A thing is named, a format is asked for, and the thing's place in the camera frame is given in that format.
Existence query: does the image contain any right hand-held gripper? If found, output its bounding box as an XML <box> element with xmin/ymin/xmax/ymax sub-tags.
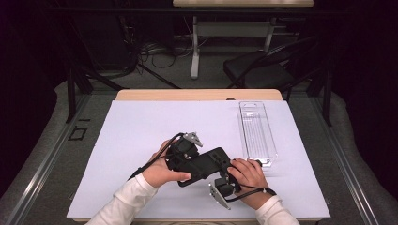
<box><xmin>208</xmin><ymin>175</ymin><xmax>242</xmax><ymax>211</ymax></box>

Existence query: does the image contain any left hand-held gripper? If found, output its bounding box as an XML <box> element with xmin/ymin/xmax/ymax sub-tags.
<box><xmin>164</xmin><ymin>131</ymin><xmax>205</xmax><ymax>173</ymax></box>

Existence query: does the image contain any clear plastic tray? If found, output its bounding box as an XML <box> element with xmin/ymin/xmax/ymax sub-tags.
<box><xmin>237</xmin><ymin>100</ymin><xmax>279</xmax><ymax>168</ymax></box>

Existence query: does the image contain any person's right hand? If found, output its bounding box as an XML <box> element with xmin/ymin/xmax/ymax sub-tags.
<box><xmin>226</xmin><ymin>157</ymin><xmax>269</xmax><ymax>196</ymax></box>

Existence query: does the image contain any person's left hand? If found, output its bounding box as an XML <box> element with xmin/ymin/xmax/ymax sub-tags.
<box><xmin>141</xmin><ymin>139</ymin><xmax>192</xmax><ymax>188</ymax></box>

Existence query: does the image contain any white table mat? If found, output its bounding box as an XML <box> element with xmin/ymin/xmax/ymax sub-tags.
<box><xmin>66</xmin><ymin>99</ymin><xmax>331</xmax><ymax>219</ymax></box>

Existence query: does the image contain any black folding chair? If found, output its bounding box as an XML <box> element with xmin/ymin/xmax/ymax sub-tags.
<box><xmin>222</xmin><ymin>36</ymin><xmax>320</xmax><ymax>93</ymax></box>

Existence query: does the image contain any black metal stand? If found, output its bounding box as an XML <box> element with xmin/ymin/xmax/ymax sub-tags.
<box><xmin>64</xmin><ymin>62</ymin><xmax>95</xmax><ymax>125</ymax></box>
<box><xmin>308</xmin><ymin>37</ymin><xmax>333</xmax><ymax>127</ymax></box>

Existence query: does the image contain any white-framed desk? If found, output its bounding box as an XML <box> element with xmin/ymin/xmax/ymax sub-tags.
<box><xmin>172</xmin><ymin>0</ymin><xmax>315</xmax><ymax>80</ymax></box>

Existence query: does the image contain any tangle of floor cables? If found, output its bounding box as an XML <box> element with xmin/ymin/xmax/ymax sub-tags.
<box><xmin>125</xmin><ymin>15</ymin><xmax>201</xmax><ymax>76</ymax></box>

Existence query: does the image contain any metal floor rail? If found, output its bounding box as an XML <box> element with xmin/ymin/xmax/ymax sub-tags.
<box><xmin>313</xmin><ymin>97</ymin><xmax>380</xmax><ymax>225</ymax></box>
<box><xmin>6</xmin><ymin>93</ymin><xmax>92</xmax><ymax>225</ymax></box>

